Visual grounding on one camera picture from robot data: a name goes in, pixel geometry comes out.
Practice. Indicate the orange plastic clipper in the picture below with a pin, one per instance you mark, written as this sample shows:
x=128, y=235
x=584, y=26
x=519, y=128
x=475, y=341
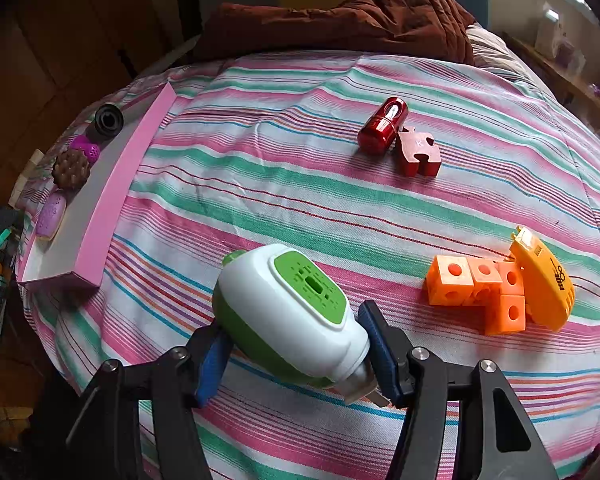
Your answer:
x=545, y=285

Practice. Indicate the brown round bumpy brush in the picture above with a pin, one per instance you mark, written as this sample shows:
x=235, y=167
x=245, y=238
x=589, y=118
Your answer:
x=71, y=169

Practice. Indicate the wooden wardrobe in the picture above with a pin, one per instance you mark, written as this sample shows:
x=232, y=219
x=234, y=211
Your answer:
x=40, y=35

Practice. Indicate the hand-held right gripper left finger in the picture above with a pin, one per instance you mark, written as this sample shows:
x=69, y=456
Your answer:
x=211, y=370

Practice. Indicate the black rolled mat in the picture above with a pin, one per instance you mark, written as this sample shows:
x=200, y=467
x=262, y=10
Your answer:
x=187, y=0

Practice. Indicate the lilac oval perforated case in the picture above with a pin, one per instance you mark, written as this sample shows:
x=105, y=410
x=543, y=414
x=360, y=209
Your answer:
x=51, y=215

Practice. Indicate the pink cardboard tray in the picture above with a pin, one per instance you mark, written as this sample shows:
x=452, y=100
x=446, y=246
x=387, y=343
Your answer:
x=110, y=195

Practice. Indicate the white plastic armrest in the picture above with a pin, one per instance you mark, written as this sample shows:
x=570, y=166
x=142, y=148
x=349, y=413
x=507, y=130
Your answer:
x=180, y=51

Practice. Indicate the black cylindrical container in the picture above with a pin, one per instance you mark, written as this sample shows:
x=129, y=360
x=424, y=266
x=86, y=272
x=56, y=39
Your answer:
x=109, y=120

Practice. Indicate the wooden nightstand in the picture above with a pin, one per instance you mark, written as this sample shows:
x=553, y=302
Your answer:
x=545, y=62

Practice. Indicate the red puzzle piece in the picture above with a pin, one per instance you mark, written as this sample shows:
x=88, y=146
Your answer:
x=417, y=152

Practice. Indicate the magenta perforated plastic toy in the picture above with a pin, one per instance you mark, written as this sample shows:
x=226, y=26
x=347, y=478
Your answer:
x=86, y=149

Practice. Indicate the orange linked cubes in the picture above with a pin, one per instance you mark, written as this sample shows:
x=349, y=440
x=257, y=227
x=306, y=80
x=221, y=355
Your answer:
x=452, y=280

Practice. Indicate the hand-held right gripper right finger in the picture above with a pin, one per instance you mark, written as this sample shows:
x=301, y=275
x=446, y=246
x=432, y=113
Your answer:
x=380, y=355

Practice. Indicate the green white plug-in device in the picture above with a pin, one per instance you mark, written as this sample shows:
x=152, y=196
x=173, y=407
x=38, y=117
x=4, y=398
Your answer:
x=290, y=310

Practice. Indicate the red glossy capsule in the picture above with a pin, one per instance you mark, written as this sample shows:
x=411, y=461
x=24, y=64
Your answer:
x=380, y=127

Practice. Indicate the beige pillow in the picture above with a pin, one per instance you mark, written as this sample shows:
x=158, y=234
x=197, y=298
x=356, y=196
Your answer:
x=495, y=50

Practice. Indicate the brown quilt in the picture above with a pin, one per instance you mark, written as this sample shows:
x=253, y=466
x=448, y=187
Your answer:
x=355, y=20

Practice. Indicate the purple small box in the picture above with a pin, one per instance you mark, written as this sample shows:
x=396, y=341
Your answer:
x=566, y=54

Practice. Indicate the white carton box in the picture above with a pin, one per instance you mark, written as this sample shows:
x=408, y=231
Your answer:
x=547, y=30

